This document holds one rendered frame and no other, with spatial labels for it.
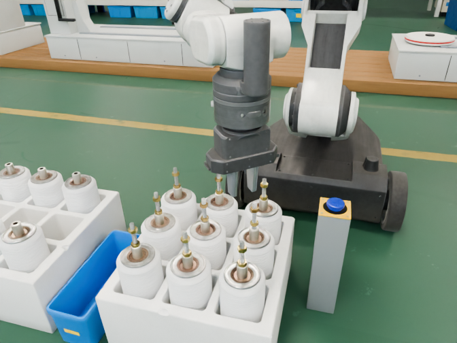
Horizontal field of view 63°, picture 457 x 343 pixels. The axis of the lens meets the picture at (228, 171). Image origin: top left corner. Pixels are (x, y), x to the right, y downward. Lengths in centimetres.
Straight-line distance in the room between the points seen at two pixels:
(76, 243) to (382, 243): 93
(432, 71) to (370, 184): 161
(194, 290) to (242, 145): 35
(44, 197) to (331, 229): 82
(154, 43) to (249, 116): 249
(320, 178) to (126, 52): 223
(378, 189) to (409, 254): 23
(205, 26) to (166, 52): 246
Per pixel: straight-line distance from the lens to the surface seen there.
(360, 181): 124
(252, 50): 49
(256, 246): 85
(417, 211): 151
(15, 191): 130
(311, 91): 104
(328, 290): 101
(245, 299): 77
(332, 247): 91
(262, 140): 60
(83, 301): 112
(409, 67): 272
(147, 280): 85
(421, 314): 115
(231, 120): 55
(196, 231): 89
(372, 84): 265
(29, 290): 102
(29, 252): 101
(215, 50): 51
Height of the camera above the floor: 82
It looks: 31 degrees down
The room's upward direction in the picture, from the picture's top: 1 degrees counter-clockwise
